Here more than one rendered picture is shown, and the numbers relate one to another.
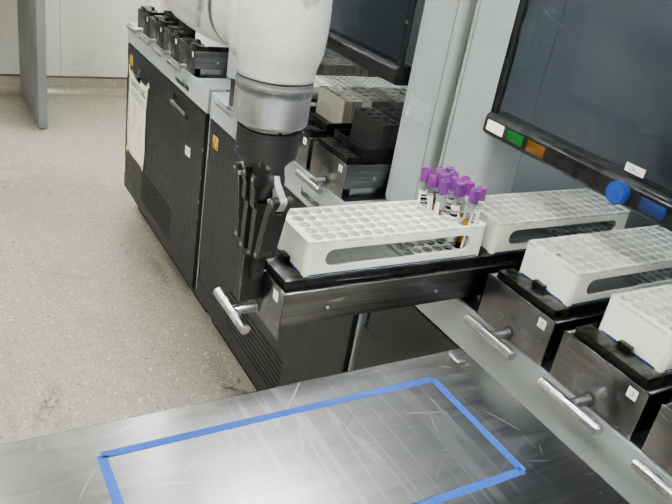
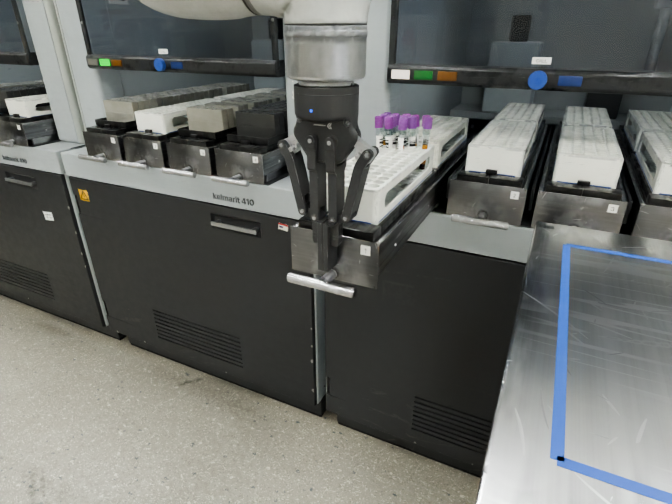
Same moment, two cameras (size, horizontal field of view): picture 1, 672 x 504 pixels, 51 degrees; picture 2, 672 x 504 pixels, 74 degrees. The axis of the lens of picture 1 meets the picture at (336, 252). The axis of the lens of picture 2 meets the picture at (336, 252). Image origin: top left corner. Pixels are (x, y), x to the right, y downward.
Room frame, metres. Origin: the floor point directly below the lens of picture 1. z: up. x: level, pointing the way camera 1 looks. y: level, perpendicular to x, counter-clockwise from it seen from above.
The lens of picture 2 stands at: (0.34, 0.37, 1.06)
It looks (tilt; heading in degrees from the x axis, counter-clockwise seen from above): 26 degrees down; 329
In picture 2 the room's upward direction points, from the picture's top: straight up
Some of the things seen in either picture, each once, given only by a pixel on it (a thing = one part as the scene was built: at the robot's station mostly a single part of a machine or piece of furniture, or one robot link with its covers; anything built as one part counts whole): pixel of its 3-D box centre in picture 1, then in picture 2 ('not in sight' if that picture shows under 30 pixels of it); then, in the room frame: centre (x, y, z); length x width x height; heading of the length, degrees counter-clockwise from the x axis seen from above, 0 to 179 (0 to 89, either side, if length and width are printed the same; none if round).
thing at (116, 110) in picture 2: not in sight; (122, 111); (1.76, 0.23, 0.85); 0.12 x 0.02 x 0.06; 34
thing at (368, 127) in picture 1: (370, 130); (257, 125); (1.38, -0.02, 0.85); 0.12 x 0.02 x 0.06; 34
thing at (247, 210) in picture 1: (254, 207); (318, 177); (0.82, 0.11, 0.89); 0.04 x 0.01 x 0.11; 124
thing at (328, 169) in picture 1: (454, 160); (306, 136); (1.51, -0.22, 0.78); 0.73 x 0.14 x 0.09; 124
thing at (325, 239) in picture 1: (381, 237); (381, 178); (0.92, -0.06, 0.83); 0.30 x 0.10 x 0.06; 124
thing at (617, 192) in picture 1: (617, 192); (537, 80); (0.86, -0.34, 0.98); 0.03 x 0.01 x 0.03; 34
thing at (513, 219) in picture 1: (542, 221); (432, 141); (1.10, -0.32, 0.83); 0.30 x 0.10 x 0.06; 124
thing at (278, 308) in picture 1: (448, 261); (405, 187); (1.00, -0.17, 0.78); 0.73 x 0.14 x 0.09; 124
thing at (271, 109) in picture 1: (272, 101); (326, 56); (0.81, 0.10, 1.03); 0.09 x 0.09 x 0.06
